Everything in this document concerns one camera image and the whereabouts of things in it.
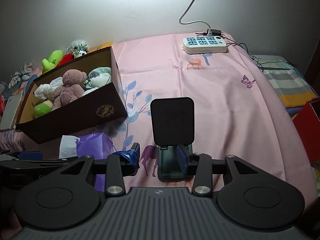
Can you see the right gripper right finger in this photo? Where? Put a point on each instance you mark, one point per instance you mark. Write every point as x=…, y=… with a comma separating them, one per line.
x=200, y=167

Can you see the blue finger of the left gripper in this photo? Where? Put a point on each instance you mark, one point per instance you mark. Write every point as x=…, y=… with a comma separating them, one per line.
x=30, y=155

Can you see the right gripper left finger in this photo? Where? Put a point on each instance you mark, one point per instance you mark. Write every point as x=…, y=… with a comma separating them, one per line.
x=119, y=165

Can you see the white knotted cloth bundle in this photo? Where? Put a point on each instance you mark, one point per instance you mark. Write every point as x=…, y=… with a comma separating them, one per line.
x=46, y=91

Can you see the pink teddy bear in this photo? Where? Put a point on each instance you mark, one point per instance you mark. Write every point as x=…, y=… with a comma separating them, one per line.
x=71, y=89

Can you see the purple tissue pack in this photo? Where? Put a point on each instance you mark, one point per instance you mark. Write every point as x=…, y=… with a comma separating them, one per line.
x=97, y=144

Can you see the white book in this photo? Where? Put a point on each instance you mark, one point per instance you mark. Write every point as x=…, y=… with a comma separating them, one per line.
x=11, y=109

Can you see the green bug plush toy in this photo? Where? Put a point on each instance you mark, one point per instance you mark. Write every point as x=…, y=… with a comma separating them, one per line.
x=42, y=108

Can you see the dark brown cardboard box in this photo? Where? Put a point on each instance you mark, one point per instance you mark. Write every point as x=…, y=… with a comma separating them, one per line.
x=100, y=106

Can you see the pink deer print tablecloth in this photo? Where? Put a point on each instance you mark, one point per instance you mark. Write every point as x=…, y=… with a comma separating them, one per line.
x=236, y=109

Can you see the green yellow plush toy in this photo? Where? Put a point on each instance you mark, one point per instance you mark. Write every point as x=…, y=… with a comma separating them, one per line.
x=51, y=62

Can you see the red plush toy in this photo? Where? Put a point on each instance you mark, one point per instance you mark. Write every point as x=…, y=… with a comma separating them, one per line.
x=65, y=59

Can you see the red box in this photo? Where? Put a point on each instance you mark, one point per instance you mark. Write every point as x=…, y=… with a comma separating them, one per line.
x=308, y=127

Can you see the striped folded blanket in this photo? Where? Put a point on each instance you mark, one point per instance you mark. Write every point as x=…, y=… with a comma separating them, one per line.
x=287, y=81

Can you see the white fluffy pompom toy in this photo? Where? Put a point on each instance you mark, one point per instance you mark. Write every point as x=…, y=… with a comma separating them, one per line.
x=78, y=48

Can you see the white blue power strip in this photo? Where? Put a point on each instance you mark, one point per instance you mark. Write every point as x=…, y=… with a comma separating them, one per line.
x=204, y=45

